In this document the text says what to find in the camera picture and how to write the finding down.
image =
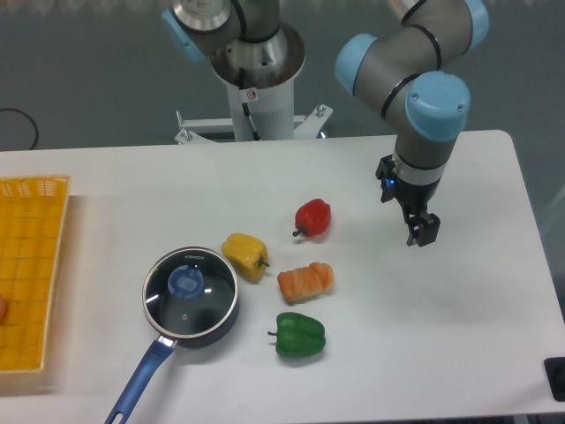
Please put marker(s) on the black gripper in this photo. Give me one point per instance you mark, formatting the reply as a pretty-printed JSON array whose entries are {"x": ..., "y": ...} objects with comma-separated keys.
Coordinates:
[{"x": 423, "y": 226}]

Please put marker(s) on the yellow bell pepper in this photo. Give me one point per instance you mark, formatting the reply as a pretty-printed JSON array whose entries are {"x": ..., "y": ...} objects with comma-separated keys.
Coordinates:
[{"x": 247, "y": 254}]

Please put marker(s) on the black device at table edge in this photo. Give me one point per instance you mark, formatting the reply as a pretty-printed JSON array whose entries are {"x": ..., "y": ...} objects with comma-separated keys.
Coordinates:
[{"x": 555, "y": 372}]

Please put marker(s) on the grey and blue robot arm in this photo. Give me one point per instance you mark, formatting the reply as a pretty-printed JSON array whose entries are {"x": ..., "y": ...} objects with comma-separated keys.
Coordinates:
[{"x": 400, "y": 79}]

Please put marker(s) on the blue saucepan with handle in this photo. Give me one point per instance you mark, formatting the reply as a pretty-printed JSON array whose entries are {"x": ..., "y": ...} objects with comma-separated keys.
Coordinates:
[{"x": 159, "y": 350}]

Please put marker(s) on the green bell pepper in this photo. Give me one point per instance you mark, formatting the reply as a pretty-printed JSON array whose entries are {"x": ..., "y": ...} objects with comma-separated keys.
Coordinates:
[{"x": 298, "y": 335}]

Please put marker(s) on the red bell pepper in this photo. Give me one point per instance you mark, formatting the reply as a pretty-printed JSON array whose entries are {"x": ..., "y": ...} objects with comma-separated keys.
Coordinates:
[{"x": 312, "y": 219}]

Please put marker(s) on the toy bread loaf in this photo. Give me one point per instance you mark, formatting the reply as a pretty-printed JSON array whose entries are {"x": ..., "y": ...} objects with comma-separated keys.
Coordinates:
[{"x": 306, "y": 282}]

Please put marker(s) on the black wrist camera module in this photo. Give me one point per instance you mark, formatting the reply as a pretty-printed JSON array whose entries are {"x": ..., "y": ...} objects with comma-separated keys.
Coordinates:
[{"x": 387, "y": 178}]

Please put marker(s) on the yellow plastic basket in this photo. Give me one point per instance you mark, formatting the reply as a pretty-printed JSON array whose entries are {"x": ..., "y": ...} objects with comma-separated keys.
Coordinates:
[{"x": 33, "y": 212}]

